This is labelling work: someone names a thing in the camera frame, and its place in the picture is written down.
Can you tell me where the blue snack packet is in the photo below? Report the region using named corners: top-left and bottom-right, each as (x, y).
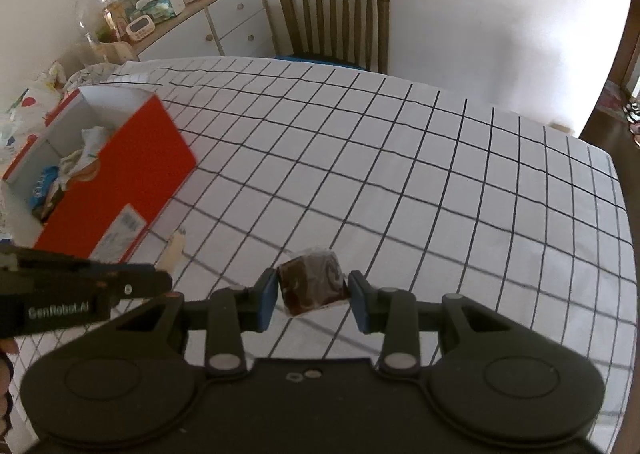
top-left (28, 165), bottom-right (60, 217)

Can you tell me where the checkered white tablecloth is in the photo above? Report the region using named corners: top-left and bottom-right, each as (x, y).
top-left (8, 56), bottom-right (630, 454)

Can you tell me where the white drawer sideboard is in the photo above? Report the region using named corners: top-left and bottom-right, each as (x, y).
top-left (132, 0), bottom-right (277, 61)

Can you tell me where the dotted colourful plastic bag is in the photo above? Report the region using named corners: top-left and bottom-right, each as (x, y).
top-left (1, 61), bottom-right (66, 174)

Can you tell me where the pink kitchen timer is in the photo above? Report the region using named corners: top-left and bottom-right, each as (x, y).
top-left (126, 14), bottom-right (155, 43)

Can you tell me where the cream stick snack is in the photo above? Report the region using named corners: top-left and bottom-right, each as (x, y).
top-left (156, 228), bottom-right (186, 275)

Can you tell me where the person left hand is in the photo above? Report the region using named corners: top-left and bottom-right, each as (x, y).
top-left (0, 338), bottom-right (20, 439)

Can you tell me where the brown wooden chair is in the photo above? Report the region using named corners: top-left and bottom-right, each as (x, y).
top-left (280, 0), bottom-right (390, 74)

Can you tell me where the dark brown cake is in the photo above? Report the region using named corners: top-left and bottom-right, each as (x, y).
top-left (277, 248), bottom-right (348, 318)

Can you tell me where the red cardboard box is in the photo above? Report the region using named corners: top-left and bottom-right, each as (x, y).
top-left (1, 86), bottom-right (195, 263)

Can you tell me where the tissue pack green white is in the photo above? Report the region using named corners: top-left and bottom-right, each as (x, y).
top-left (136, 0), bottom-right (186, 24)

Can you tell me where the orange drink bottle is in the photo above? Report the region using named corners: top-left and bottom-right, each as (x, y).
top-left (102, 2), bottom-right (129, 40)

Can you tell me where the row of shoes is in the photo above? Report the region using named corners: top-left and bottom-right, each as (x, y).
top-left (624, 101), bottom-right (640, 147)

